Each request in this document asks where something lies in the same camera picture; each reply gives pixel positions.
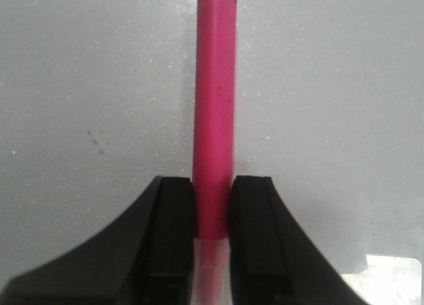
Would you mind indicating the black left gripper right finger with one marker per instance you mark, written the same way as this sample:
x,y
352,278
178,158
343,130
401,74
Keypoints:
x,y
272,260

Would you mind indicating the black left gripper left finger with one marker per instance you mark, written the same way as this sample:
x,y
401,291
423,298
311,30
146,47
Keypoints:
x,y
145,256

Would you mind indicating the pink highlighter pen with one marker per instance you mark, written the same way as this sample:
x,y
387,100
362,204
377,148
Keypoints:
x,y
212,173

